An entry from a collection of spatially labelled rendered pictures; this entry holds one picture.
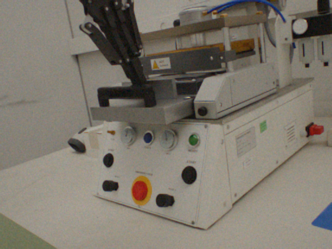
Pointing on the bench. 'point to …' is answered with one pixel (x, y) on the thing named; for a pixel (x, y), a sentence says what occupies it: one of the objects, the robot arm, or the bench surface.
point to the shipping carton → (93, 140)
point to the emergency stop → (140, 190)
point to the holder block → (188, 87)
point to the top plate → (205, 26)
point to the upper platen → (198, 42)
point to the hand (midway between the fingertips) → (136, 74)
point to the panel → (156, 168)
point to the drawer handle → (117, 92)
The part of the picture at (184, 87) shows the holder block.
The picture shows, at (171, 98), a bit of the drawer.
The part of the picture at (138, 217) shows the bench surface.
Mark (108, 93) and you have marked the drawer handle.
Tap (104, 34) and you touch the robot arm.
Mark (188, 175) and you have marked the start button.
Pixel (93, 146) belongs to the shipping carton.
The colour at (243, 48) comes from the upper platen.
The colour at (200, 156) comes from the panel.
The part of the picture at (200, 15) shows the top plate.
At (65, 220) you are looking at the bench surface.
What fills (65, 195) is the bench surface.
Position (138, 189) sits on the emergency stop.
